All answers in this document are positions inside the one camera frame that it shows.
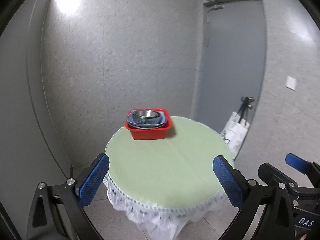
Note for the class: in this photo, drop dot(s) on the white wall switch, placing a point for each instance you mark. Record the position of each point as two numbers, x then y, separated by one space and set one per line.
291 83

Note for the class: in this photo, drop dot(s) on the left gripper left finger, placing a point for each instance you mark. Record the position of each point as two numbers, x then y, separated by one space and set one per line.
90 178

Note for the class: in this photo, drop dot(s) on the steel bowl right edge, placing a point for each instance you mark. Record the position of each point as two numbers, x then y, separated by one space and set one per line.
146 117

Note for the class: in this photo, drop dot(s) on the green round table mat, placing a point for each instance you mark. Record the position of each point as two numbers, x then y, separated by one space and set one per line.
171 173

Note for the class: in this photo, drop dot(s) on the blue plastic plate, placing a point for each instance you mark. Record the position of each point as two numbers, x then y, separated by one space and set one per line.
161 123

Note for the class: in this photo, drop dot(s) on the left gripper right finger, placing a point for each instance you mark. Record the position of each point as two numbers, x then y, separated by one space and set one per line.
232 181

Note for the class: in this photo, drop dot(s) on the red plastic basin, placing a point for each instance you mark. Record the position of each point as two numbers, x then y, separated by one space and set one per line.
157 130

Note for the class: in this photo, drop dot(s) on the grey door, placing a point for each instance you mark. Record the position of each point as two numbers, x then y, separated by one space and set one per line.
233 59

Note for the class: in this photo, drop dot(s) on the metal door handle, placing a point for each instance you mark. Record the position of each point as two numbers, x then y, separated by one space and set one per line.
247 101

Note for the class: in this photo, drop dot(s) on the white tote bag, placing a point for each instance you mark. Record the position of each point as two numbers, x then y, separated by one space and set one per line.
234 133

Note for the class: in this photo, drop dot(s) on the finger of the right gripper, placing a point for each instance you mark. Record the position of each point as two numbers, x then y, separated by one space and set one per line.
298 163

